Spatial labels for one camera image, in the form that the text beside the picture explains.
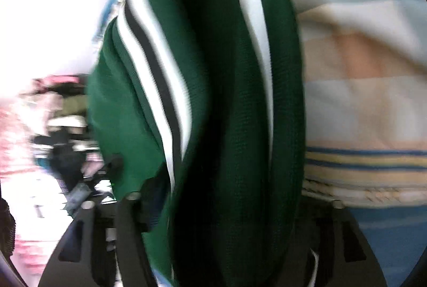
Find green and cream varsity jacket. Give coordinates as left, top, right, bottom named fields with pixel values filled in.
left=88, top=0, right=305, bottom=286

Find blue striped bed sheet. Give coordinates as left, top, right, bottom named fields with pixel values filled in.
left=350, top=206, right=426, bottom=286

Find cluttered clothes shelf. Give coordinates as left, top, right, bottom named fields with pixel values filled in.
left=19, top=74, right=114, bottom=216

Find pastel plaid blanket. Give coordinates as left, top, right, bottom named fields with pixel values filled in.
left=291, top=0, right=426, bottom=208

